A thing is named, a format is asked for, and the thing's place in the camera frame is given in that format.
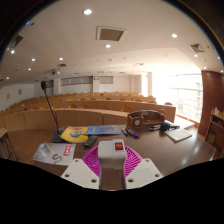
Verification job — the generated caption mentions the small wooden side desk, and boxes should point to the small wooden side desk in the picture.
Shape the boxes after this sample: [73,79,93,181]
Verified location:
[0,127,20,162]

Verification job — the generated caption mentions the square ceiling vent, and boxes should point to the square ceiling vent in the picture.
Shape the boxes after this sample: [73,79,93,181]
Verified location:
[96,25,128,43]

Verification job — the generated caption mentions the blue marker pen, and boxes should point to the blue marker pen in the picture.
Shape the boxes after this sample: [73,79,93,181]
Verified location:
[120,127,130,138]

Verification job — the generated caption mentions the black gooseneck desk microphone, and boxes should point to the black gooseneck desk microphone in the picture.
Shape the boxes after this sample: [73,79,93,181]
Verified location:
[40,80,68,144]

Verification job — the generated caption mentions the white charger with red switch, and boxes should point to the white charger with red switch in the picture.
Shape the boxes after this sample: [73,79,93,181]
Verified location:
[97,138,128,171]

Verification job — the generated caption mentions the wooden desk organizer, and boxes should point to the wooden desk organizer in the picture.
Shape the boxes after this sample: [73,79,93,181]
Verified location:
[126,109,166,130]

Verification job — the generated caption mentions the black desk device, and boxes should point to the black desk device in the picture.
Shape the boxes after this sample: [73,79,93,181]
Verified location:
[148,121,181,132]

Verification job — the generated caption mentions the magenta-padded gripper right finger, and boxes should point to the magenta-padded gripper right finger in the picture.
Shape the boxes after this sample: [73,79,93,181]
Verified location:
[123,146,164,191]

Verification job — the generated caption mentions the wooden shelf unit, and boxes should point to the wooden shelf unit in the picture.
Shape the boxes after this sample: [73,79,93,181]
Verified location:
[203,107,224,152]

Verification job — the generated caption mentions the round ceiling lights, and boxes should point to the round ceiling lights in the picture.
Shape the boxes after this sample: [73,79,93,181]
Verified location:
[8,8,202,73]

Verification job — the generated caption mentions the black remote control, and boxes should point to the black remote control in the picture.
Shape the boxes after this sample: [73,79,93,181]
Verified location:
[83,134,99,148]

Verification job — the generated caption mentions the yellow book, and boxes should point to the yellow book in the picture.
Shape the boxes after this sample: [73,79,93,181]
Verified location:
[59,125,90,145]

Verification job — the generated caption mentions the blue booklet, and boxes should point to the blue booklet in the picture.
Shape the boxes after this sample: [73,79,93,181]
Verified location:
[86,124,123,136]

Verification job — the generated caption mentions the white notebook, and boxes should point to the white notebook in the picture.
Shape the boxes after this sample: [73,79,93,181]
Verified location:
[163,128,194,144]

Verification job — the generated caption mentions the white magazine with red print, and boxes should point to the white magazine with red print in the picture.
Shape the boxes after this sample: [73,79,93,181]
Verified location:
[31,142,77,167]

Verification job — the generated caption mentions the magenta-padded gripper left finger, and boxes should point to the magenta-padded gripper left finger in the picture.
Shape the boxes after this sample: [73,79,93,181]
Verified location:
[60,146,101,191]

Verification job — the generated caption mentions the red marker pen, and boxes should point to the red marker pen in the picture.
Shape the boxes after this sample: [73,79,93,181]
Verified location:
[125,126,141,140]

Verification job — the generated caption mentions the rows of wooden auditorium seats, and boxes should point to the rows of wooden auditorium seats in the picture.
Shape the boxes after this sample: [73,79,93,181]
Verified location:
[0,91,178,133]

